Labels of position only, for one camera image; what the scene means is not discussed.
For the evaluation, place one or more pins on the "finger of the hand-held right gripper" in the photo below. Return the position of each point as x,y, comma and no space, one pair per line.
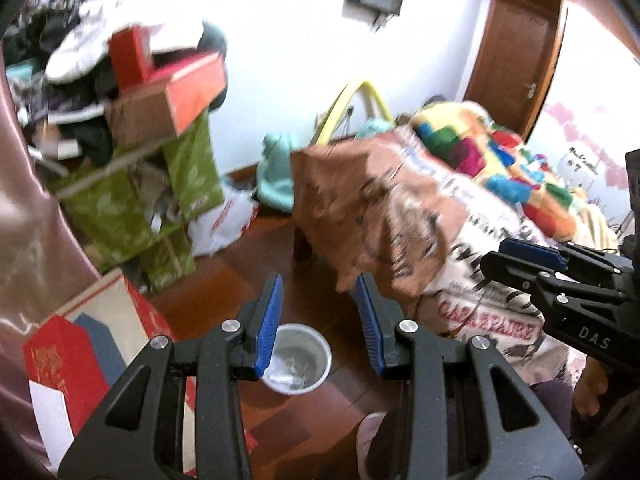
510,275
530,252

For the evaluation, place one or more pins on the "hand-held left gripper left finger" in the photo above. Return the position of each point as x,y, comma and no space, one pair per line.
267,330

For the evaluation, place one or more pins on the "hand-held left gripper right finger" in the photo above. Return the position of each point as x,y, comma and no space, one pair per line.
370,325

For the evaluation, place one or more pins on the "white round waste bin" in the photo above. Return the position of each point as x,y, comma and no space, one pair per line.
300,365

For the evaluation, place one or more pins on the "person's right hand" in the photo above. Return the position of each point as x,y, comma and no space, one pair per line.
590,390

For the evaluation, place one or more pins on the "bed with printed sheet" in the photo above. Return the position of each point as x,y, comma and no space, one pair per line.
400,220

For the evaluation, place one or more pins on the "colourful patchwork blanket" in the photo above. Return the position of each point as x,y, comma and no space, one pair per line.
480,155

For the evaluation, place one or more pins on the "person's foot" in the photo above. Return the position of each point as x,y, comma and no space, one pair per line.
372,440

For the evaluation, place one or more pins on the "white plastic bag red print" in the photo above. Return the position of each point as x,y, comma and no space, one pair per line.
225,220

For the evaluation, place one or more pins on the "white wardrobe with pink stickers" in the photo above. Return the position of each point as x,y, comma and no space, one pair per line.
590,120

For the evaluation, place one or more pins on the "teal plush toy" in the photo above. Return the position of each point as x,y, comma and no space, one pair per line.
277,170

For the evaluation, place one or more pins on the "tall green patterned box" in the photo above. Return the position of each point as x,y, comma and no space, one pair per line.
195,170

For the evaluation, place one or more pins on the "wide green patterned box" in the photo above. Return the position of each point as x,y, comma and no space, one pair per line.
115,220

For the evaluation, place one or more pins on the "brown wooden door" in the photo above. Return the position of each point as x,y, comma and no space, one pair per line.
510,65

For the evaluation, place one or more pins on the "teal cloth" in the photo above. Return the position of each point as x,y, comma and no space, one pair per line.
374,129

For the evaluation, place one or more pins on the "red and beige cardboard box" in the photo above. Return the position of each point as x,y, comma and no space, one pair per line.
65,360

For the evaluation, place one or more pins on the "yellow foam hoop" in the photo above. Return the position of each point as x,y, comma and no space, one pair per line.
370,94

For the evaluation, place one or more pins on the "orange shoe box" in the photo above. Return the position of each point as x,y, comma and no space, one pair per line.
192,87

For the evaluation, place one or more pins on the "shiny pink curtain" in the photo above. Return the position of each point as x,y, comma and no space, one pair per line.
30,220

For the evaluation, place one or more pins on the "pile of dark clothes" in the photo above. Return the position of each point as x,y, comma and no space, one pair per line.
92,135

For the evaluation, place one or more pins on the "dark grey-green cloth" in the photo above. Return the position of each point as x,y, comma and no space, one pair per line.
215,37

